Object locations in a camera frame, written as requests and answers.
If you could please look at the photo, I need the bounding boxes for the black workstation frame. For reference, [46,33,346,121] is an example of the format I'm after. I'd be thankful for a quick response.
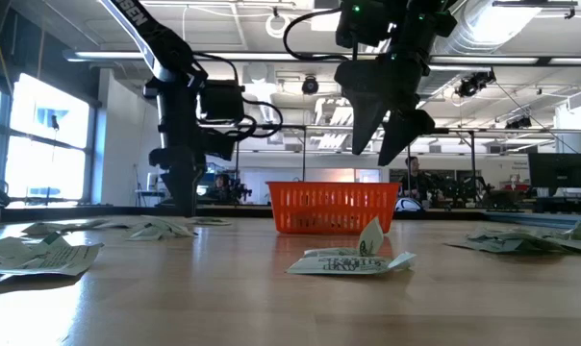
[198,123,518,186]

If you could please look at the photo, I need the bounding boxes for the black aluminium table frame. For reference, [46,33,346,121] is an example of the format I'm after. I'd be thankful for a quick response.
[0,204,581,231]

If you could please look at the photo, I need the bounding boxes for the bright ceiling light panel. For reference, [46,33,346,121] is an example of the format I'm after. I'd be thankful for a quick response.
[312,8,342,34]

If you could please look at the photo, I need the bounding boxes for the white cable coil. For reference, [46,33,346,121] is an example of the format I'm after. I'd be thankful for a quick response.
[265,12,292,39]

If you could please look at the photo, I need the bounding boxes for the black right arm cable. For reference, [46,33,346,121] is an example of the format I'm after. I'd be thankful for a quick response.
[283,7,357,62]

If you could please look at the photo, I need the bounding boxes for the black ceiling camera rig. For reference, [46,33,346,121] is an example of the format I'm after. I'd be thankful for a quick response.
[505,115,533,130]
[455,70,496,99]

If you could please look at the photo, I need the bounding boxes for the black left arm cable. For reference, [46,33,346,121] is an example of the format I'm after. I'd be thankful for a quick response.
[193,50,285,140]

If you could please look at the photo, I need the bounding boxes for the large bright window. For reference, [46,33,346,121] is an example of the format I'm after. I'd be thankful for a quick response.
[0,71,92,204]

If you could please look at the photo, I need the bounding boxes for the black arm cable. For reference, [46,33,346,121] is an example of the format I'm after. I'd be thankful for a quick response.
[283,7,357,62]
[193,50,285,140]

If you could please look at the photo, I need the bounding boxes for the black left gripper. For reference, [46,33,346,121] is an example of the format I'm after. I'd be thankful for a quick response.
[148,113,207,219]

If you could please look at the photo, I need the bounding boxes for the silver ventilation duct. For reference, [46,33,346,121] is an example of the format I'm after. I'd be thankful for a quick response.
[432,0,518,57]

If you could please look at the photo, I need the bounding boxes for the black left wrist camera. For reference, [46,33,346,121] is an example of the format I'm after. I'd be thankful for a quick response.
[201,128,238,163]

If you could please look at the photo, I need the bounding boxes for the orange plastic basket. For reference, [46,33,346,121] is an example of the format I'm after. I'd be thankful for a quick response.
[265,180,401,235]

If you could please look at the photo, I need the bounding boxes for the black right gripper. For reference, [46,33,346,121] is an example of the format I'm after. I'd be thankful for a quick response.
[334,51,438,168]

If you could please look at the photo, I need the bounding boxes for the long ceiling light strip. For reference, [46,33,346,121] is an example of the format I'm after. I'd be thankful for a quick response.
[427,55,581,66]
[63,49,301,62]

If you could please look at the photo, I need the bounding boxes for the white dome object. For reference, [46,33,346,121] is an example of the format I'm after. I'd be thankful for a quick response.
[394,196,424,213]

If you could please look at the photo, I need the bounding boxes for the black computer monitor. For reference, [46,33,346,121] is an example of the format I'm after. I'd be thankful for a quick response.
[527,152,581,190]

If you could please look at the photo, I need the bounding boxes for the person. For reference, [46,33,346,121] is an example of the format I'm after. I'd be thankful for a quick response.
[400,156,436,202]

